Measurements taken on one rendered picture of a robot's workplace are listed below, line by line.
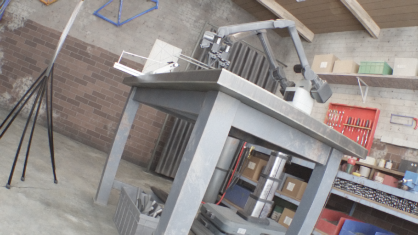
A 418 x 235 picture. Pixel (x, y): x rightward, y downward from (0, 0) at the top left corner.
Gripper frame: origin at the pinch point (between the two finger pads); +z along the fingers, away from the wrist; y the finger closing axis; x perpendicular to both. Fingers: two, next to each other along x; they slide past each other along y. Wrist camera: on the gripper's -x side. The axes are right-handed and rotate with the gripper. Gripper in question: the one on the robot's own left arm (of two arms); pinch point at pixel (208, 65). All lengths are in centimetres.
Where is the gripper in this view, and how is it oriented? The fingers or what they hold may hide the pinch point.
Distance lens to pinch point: 215.1
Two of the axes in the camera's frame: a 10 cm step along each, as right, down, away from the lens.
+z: -3.3, 9.4, -0.4
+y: 4.3, 1.2, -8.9
